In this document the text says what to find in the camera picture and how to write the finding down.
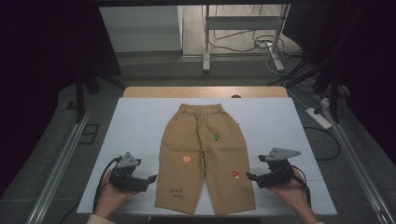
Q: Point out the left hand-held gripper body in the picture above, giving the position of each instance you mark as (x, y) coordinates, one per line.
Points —
(126, 179)

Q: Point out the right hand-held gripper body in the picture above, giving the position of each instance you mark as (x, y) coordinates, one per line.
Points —
(278, 174)

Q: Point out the tan pants with embroidered patches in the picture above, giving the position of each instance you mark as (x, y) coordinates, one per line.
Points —
(199, 149)

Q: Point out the person's right hand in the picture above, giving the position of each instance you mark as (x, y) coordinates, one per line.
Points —
(294, 194)

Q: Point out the person's left hand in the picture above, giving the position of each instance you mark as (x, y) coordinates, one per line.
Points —
(109, 199)

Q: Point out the white table mat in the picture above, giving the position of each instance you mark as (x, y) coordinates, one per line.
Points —
(137, 124)

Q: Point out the black table grommet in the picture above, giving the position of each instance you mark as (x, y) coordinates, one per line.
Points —
(236, 96)

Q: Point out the white power strip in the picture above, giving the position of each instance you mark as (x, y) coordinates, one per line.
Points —
(318, 118)

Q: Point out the black metal stand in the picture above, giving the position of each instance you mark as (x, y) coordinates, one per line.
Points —
(79, 93)
(333, 96)

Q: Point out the dark curtain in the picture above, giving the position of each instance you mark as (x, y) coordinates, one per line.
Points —
(370, 62)
(37, 77)

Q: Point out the white metal stand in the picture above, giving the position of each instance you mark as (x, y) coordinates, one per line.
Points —
(243, 22)

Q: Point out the aluminium rail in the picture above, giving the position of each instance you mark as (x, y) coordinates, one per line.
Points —
(358, 168)
(59, 168)

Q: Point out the white wall panel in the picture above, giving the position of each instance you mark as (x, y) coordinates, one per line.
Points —
(140, 29)

